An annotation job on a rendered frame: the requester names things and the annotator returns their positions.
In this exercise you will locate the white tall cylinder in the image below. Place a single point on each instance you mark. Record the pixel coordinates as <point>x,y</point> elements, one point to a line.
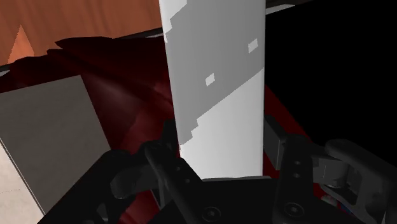
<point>229,130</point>

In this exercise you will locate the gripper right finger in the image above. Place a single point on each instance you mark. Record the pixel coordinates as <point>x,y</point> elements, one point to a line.
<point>294,173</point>

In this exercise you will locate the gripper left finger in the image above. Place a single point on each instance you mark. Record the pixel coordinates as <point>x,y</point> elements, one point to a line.
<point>130,186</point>

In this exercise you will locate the dark red sofa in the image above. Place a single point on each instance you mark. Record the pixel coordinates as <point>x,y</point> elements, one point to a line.
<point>124,90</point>

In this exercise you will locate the grey flat rectangular block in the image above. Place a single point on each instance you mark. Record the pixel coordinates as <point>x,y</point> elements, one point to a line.
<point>49,130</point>

